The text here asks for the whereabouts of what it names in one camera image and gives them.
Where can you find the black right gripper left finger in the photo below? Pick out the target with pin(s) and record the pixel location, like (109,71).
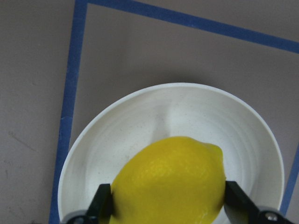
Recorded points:
(98,212)

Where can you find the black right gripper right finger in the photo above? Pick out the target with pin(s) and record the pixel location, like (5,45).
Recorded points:
(240,209)

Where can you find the yellow lemon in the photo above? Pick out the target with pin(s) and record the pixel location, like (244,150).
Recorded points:
(177,180)

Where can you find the cream round plate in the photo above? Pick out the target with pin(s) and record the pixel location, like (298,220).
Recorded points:
(251,154)

